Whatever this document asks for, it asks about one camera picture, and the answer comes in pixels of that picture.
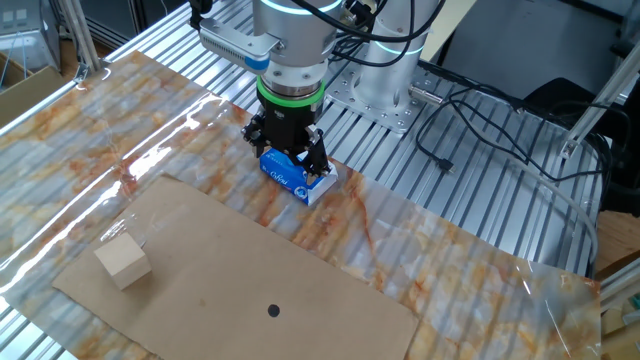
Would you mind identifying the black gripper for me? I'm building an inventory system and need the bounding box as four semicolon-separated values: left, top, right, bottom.
241;99;332;179

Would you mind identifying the large light wooden block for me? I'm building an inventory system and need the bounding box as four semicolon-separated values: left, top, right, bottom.
93;231;153;291

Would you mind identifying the blue white tissue pack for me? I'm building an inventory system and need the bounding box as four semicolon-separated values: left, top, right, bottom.
258;146;339;207

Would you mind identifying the brown cardboard sheet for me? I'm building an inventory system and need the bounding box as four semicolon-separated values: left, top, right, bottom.
51;173;420;360

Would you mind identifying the marble pattern plastic sheet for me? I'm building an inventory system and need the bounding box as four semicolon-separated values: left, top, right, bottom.
0;49;603;360

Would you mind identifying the open cardboard box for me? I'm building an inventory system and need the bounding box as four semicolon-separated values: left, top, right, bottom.
0;52;69;129

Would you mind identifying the aluminium profile bar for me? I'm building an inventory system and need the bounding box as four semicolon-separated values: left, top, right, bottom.
598;272;640;314

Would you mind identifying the green flange ring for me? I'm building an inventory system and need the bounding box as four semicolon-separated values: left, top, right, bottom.
256;75;327;109

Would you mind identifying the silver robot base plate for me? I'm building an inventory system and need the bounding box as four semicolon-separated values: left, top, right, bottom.
324;63;432;135

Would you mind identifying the coiled black cable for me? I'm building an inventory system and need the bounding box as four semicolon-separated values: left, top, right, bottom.
329;35;371;66

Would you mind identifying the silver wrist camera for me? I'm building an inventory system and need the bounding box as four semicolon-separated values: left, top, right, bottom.
198;18;282;72

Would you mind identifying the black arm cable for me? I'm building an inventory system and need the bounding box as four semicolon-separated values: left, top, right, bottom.
289;0;446;69

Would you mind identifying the silver cable connector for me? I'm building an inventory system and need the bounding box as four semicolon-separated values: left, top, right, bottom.
408;83;445;106

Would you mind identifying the black cable with plug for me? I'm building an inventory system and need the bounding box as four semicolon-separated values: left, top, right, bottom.
414;88;607;184

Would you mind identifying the slanted aluminium frame post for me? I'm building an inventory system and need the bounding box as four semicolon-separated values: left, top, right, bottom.
58;0;101;74

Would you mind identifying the silver table edge rail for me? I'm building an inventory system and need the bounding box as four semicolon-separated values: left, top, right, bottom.
0;62;109;139

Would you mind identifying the grey cable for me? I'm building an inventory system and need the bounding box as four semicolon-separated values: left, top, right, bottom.
467;124;600;264

